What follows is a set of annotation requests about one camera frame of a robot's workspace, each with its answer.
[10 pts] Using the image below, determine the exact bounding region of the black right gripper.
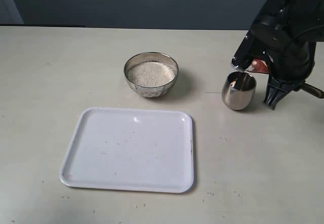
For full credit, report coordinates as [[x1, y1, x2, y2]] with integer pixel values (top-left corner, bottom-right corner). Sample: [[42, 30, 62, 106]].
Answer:
[[231, 0, 314, 110]]

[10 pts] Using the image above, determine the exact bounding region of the dark red wooden spoon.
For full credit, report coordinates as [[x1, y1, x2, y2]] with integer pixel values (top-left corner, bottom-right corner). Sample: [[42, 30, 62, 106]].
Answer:
[[246, 59, 323, 99]]

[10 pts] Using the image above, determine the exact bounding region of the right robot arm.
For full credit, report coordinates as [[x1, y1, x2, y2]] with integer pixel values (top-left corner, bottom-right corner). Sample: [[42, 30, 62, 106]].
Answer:
[[231, 0, 323, 109]]

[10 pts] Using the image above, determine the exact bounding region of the steel cup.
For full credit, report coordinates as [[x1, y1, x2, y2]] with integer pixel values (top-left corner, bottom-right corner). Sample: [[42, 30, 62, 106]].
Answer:
[[222, 71, 257, 110]]

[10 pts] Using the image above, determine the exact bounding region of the steel bowl of rice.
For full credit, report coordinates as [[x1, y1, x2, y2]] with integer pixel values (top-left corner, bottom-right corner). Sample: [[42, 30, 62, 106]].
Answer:
[[124, 52, 179, 98]]

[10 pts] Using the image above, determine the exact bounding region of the white plastic tray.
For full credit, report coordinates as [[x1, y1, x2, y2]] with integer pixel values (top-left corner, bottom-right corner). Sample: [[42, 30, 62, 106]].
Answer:
[[59, 107, 194, 194]]

